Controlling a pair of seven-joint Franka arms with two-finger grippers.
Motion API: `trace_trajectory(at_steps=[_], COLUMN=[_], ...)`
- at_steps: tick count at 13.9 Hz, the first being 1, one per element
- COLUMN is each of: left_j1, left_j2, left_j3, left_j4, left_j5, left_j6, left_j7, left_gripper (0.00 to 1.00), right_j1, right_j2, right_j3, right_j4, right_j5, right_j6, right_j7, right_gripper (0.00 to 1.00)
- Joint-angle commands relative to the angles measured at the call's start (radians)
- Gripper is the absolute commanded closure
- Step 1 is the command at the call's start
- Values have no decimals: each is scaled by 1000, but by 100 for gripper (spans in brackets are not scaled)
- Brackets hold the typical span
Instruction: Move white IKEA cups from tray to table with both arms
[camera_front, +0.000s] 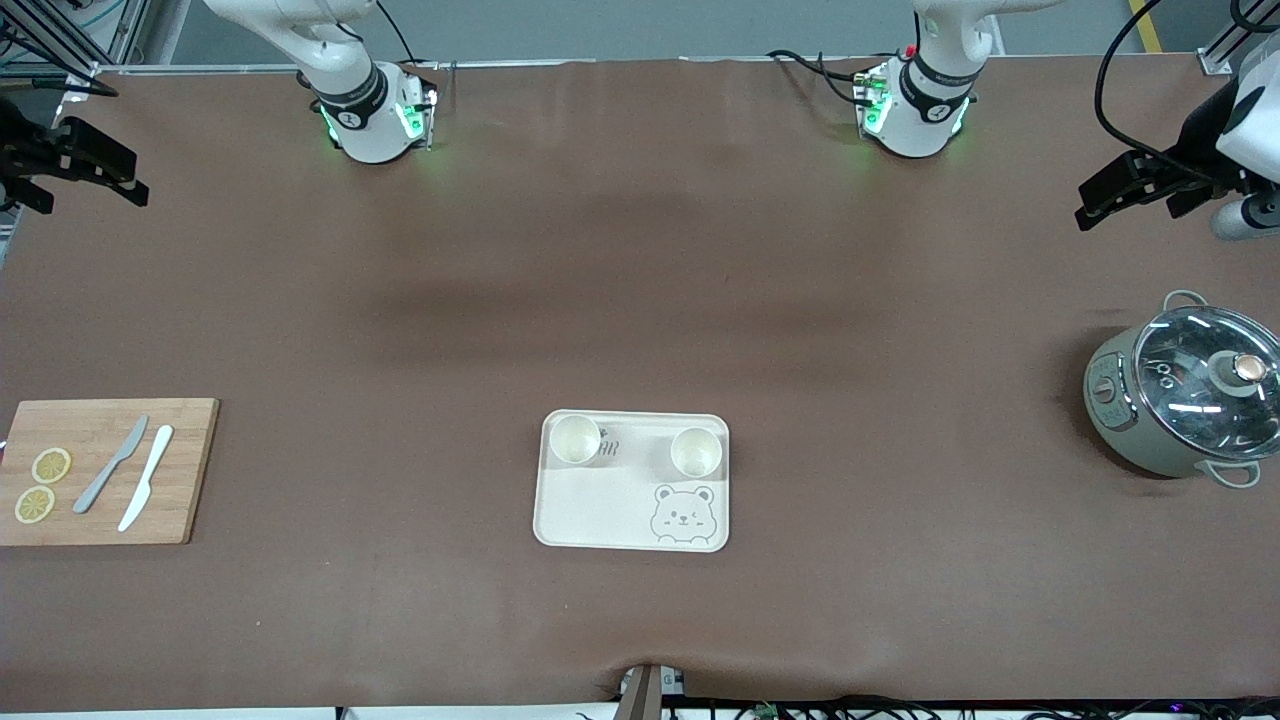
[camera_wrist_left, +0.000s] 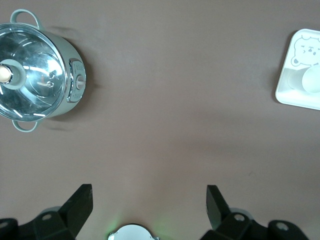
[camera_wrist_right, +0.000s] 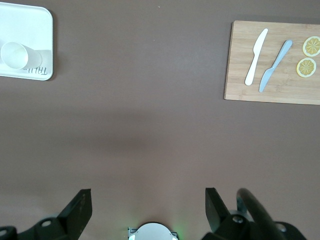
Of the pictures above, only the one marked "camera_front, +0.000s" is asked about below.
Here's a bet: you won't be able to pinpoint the white IKEA cup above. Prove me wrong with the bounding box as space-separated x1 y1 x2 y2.
549 412 603 467
670 427 724 479

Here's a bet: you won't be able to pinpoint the glass pot lid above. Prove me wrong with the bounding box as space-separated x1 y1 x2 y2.
1133 305 1280 461

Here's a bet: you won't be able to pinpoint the green electric cooking pot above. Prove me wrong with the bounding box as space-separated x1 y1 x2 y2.
1083 290 1280 489

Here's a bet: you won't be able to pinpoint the grey plastic knife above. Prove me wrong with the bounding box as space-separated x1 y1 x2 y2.
72 414 150 515

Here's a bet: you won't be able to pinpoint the white plastic knife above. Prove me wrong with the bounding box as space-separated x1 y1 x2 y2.
117 424 175 533

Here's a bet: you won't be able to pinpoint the bamboo cutting board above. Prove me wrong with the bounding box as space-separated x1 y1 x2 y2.
0 398 221 547

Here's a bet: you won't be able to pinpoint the brown table mat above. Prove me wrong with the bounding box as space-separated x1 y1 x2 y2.
0 55 1280 713

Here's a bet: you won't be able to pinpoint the cream bear print tray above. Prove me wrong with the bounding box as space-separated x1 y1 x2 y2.
532 409 731 553

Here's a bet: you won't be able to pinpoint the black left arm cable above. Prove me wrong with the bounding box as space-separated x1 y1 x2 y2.
1094 0 1216 181

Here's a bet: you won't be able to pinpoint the aluminium frame post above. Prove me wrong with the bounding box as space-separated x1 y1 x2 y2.
1200 0 1280 76
0 0 191 101

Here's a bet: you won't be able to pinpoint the black right base cable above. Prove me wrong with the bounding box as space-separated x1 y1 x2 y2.
375 0 441 91

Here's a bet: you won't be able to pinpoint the black left base cables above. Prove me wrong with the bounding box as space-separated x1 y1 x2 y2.
767 48 881 106

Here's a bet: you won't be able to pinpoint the metal table edge bracket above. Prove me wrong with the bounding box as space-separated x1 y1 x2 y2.
618 663 687 720

